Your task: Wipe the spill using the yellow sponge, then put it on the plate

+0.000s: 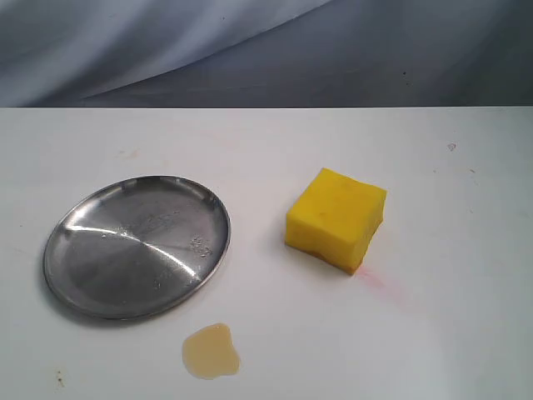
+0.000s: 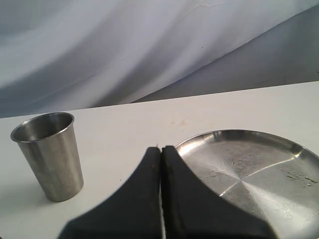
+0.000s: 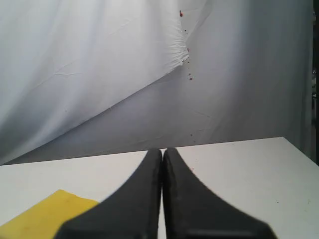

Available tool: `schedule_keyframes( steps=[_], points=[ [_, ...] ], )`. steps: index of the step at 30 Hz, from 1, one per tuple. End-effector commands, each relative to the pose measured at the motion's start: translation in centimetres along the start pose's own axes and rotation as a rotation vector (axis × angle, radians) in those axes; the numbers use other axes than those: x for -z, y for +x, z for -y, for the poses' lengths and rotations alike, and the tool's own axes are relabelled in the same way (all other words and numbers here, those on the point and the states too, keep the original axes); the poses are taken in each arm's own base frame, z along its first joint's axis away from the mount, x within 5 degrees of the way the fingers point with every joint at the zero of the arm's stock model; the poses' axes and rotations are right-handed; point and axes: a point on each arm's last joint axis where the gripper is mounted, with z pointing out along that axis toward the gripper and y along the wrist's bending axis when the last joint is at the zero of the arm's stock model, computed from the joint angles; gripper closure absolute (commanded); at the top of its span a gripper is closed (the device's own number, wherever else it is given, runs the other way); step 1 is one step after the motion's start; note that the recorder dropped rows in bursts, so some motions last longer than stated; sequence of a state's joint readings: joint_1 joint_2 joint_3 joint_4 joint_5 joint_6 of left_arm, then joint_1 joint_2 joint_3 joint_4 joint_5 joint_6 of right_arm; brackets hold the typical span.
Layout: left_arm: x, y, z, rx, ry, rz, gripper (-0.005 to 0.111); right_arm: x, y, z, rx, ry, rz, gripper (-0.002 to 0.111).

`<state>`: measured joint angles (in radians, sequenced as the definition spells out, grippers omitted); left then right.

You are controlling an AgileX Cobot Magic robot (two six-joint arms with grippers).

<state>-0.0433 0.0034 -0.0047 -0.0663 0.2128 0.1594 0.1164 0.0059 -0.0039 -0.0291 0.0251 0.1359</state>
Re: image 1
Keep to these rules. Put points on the yellow sponge block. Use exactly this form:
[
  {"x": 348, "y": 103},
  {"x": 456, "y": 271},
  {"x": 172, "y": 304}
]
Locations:
[{"x": 335, "y": 219}]

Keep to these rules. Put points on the tan liquid spill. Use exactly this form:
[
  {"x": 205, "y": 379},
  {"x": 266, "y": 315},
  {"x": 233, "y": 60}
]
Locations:
[{"x": 210, "y": 353}]

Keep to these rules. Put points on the round stainless steel plate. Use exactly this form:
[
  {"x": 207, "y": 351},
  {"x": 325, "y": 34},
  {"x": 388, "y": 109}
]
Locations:
[{"x": 136, "y": 248}]

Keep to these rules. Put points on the grey fabric backdrop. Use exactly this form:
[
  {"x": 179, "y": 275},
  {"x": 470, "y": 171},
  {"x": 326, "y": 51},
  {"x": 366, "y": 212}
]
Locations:
[{"x": 265, "y": 54}]

